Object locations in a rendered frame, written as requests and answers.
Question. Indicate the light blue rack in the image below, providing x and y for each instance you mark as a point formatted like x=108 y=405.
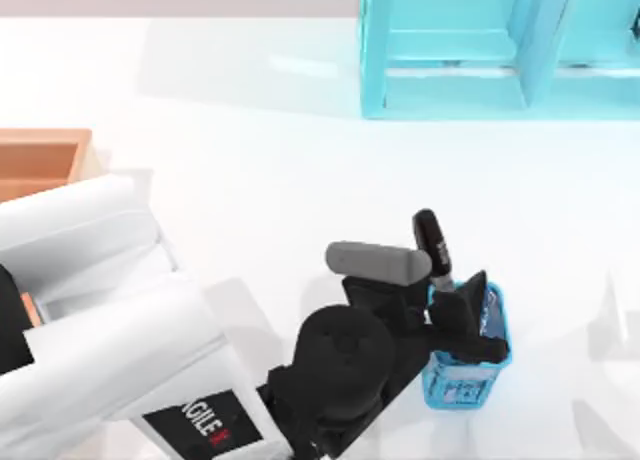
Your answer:
x=450 y=45

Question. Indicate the pale grey rounded box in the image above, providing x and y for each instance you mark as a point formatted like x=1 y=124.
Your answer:
x=377 y=262

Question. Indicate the shallow salmon box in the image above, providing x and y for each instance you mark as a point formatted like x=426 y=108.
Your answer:
x=35 y=162

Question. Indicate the blue basket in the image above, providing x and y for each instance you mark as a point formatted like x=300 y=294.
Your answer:
x=462 y=387

